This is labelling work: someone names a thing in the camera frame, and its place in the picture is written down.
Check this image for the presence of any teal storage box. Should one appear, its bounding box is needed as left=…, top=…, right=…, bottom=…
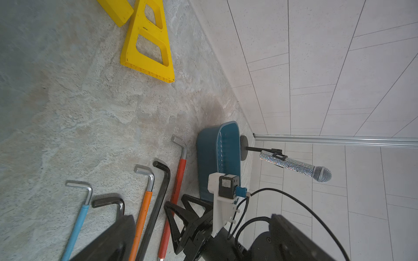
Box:
left=197, top=121, right=241, bottom=202

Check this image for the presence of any orange handled hex key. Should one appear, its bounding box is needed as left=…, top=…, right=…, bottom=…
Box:
left=128, top=164, right=155, bottom=261

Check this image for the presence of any blue handled hex key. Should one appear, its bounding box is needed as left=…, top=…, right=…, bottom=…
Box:
left=61, top=181, right=93, bottom=261

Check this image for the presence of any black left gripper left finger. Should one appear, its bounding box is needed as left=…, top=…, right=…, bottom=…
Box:
left=71, top=215, right=136, bottom=261

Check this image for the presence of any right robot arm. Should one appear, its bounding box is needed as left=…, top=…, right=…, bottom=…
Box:
left=164, top=194, right=276, bottom=261

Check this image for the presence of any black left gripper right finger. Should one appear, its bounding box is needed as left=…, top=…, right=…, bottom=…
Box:
left=269, top=214, right=333, bottom=261

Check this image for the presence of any glitter microphone on stand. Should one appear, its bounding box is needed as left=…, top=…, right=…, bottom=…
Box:
left=240, top=136, right=332, bottom=183

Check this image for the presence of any large black hex key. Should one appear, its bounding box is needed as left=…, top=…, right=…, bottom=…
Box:
left=136, top=159, right=171, bottom=261

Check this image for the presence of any yellow rectangular block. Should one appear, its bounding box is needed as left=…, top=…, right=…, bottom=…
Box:
left=97, top=0, right=134, bottom=27

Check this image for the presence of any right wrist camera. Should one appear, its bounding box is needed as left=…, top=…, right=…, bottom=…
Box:
left=207, top=172, right=250, bottom=238

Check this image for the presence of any small black hex key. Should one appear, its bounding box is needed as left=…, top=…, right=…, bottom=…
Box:
left=91, top=197, right=125, bottom=219

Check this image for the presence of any yellow triangular frame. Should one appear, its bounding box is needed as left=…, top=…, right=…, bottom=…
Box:
left=120, top=0, right=175, bottom=83

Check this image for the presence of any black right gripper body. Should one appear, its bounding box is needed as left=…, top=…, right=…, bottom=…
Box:
left=182, top=212, right=248, bottom=261

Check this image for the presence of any red handled hex key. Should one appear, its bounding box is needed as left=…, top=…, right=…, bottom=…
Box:
left=158, top=135, right=187, bottom=261

